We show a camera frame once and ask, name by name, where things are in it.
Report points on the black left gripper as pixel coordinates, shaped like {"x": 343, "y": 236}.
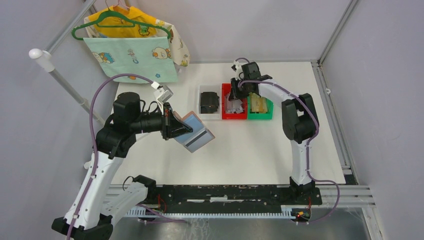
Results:
{"x": 172, "y": 127}

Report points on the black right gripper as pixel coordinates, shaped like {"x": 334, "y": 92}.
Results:
{"x": 234, "y": 94}

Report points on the silver credit card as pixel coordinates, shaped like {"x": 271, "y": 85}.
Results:
{"x": 198, "y": 141}

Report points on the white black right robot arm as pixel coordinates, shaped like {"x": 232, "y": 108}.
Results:
{"x": 299, "y": 118}

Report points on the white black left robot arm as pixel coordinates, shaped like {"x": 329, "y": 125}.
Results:
{"x": 89, "y": 218}

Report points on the silver cards stack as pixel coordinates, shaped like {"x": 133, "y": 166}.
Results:
{"x": 234, "y": 107}

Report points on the gold cards stack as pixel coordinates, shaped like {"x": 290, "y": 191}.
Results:
{"x": 258, "y": 104}

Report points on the red plastic bin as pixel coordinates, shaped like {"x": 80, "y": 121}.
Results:
{"x": 225, "y": 93}

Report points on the green plastic bin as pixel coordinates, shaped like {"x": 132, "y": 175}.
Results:
{"x": 258, "y": 116}

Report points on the white plastic bin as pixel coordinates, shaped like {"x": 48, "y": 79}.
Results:
{"x": 203, "y": 88}

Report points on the mint cartoon print cloth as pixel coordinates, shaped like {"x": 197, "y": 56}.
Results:
{"x": 149, "y": 57}

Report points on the yellow child shirt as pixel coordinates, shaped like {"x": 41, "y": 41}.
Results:
{"x": 115, "y": 27}

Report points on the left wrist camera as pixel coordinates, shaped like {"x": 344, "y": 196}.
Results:
{"x": 162, "y": 94}

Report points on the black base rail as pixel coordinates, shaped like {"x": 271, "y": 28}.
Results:
{"x": 229, "y": 199}

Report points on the white cable duct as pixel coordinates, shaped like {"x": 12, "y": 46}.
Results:
{"x": 284, "y": 213}

